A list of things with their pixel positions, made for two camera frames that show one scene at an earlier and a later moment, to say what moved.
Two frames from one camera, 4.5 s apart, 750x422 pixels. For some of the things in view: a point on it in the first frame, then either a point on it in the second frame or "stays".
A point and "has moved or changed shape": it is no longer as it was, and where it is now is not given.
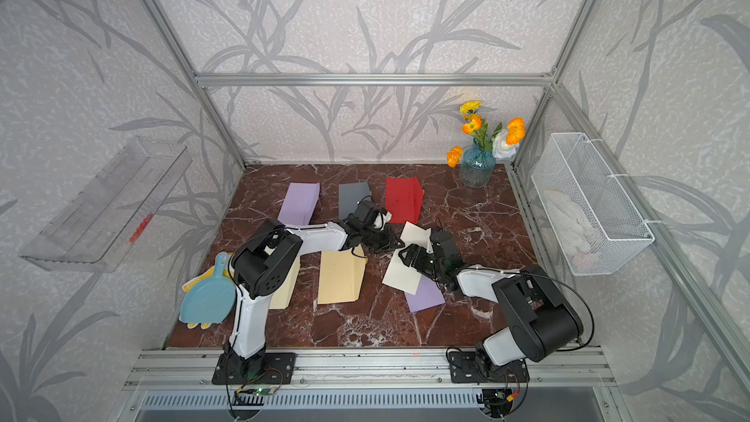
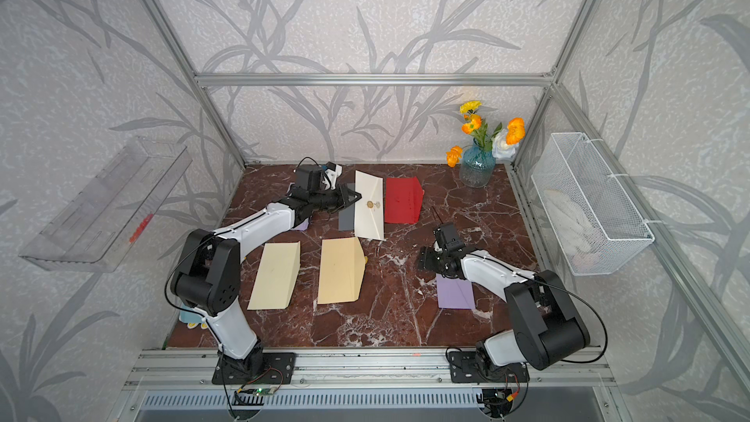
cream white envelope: [399, 274] to [369, 212]
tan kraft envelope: [341, 274] stays
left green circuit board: [263, 391] stays
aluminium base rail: [370, 369] stays
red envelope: [403, 197] stays
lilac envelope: [428, 294] has moved or changed shape
